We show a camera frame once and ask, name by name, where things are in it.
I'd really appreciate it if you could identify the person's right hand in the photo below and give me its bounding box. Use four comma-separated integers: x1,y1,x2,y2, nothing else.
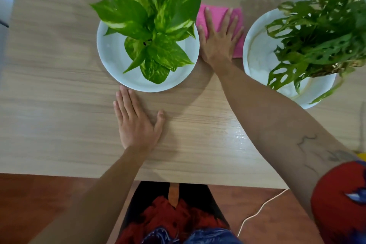
197,7,244,72

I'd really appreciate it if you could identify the person's left hand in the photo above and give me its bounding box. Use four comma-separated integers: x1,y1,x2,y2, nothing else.
113,86,165,150

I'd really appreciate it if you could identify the pink cleaning cloth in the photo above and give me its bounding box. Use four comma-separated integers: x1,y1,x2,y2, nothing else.
196,3,246,59

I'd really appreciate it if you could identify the person's left forearm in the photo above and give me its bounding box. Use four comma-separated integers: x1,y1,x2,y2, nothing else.
28,145,153,244

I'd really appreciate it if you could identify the person's right forearm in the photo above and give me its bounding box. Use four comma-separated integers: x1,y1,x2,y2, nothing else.
213,62,361,223

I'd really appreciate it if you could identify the stained white round saucer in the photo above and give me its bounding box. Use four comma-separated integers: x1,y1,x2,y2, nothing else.
242,8,338,110

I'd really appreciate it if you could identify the variegated green pothos plant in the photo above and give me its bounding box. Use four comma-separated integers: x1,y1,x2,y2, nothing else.
91,0,204,85

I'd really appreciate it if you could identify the clean white round saucer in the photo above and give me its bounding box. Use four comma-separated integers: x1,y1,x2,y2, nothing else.
96,19,200,93

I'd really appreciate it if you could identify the green holey-leaf monstera plant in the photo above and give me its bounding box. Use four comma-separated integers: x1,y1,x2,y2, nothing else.
266,0,366,105

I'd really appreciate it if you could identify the red and blue shirt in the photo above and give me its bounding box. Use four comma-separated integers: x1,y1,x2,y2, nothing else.
114,160,366,244

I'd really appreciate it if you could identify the white cable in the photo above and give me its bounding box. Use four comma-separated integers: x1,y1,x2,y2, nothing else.
236,188,290,238

